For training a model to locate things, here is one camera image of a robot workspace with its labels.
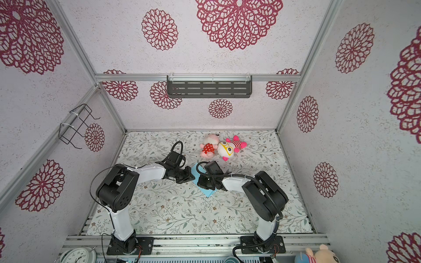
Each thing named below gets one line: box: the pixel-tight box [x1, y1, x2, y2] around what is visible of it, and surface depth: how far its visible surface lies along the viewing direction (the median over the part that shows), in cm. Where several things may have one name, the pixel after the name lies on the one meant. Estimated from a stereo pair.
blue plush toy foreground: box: [294, 252, 310, 263], surface depth 67 cm
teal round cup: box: [224, 256, 241, 263], surface depth 67 cm
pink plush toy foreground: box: [314, 244, 341, 263], surface depth 67 cm
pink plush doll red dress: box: [199, 133, 220, 158], surface depth 105 cm
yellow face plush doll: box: [217, 135, 248, 162], surface depth 105 cm
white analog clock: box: [59, 247, 98, 263], surface depth 70 cm
